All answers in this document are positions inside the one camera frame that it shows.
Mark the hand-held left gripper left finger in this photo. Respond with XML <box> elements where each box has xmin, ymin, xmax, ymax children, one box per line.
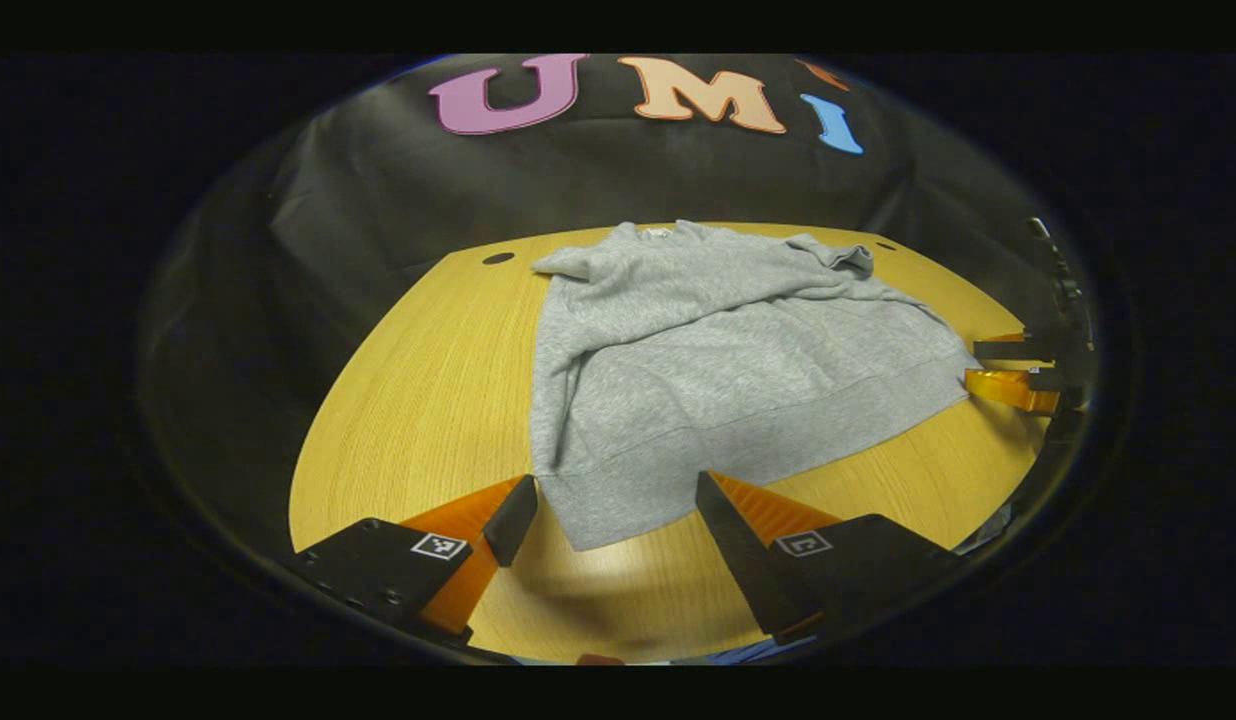
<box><xmin>283</xmin><ymin>473</ymin><xmax>539</xmax><ymax>646</ymax></box>

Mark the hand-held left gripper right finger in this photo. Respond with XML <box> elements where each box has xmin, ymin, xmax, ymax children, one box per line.
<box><xmin>695</xmin><ymin>470</ymin><xmax>964</xmax><ymax>646</ymax></box>

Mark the grey sweatshirt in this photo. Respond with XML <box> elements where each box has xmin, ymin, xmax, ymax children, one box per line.
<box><xmin>528</xmin><ymin>220</ymin><xmax>982</xmax><ymax>553</ymax></box>

